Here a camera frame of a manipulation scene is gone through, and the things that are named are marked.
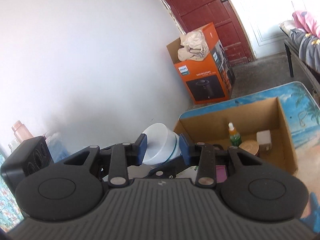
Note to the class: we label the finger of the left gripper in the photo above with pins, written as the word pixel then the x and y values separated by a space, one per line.
pixel 169 169

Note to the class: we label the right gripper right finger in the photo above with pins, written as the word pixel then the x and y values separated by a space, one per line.
pixel 201 155

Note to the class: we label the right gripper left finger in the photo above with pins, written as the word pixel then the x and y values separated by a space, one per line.
pixel 122 156

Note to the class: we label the purple plastic lid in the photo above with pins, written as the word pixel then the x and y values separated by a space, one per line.
pixel 221 173

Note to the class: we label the white supplement bottle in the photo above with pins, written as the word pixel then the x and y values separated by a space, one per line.
pixel 162 146

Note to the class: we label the green dropper bottle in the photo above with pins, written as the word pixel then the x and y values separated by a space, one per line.
pixel 234 135

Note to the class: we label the gold lidded jar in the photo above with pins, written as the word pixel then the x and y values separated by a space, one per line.
pixel 250 146

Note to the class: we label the white USB charger plug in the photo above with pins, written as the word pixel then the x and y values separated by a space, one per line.
pixel 264 141

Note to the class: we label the pink water bottle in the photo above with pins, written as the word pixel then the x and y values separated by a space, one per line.
pixel 21 132

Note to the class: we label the orange Philips box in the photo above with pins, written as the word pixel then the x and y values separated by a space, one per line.
pixel 210 80

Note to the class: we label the beige cloth bag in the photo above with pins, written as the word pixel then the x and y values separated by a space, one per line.
pixel 193 46

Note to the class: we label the grey patterned quilt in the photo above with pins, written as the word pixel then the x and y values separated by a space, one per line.
pixel 306 44

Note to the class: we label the dark red wooden door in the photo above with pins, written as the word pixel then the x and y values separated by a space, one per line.
pixel 192 14

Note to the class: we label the pink floral blanket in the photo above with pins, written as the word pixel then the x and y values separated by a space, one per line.
pixel 304 20

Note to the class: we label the black metal bed frame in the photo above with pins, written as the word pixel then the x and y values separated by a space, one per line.
pixel 292 51

